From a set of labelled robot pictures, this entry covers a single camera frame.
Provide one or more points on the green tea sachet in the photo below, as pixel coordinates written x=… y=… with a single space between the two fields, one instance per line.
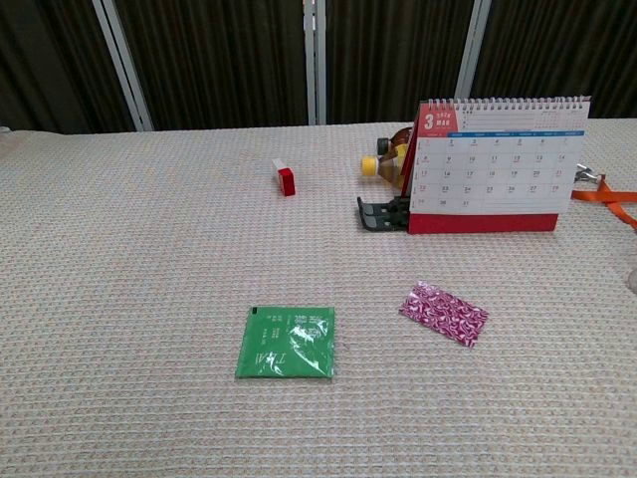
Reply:
x=286 y=343

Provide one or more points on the woven beige tablecloth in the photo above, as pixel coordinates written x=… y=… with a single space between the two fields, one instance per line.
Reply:
x=149 y=299

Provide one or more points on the clear round object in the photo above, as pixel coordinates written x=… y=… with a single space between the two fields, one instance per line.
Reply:
x=632 y=281

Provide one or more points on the red desk calendar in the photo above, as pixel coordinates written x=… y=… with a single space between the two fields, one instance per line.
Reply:
x=490 y=169

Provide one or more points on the black capped tea bottle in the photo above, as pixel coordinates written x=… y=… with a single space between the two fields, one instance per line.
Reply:
x=395 y=142

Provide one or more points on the black folding phone stand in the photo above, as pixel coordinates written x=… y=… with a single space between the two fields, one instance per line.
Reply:
x=380 y=215

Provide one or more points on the white screen frame post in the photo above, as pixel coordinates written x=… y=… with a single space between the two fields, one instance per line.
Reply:
x=313 y=60
x=470 y=47
x=122 y=62

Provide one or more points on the yellow capped tea bottle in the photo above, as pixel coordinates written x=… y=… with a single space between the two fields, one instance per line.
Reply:
x=385 y=168

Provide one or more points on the magenta patterned snack packet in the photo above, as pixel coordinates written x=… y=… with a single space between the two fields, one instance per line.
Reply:
x=443 y=318

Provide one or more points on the red and white stamp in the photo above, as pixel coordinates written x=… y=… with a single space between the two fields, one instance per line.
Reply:
x=285 y=180

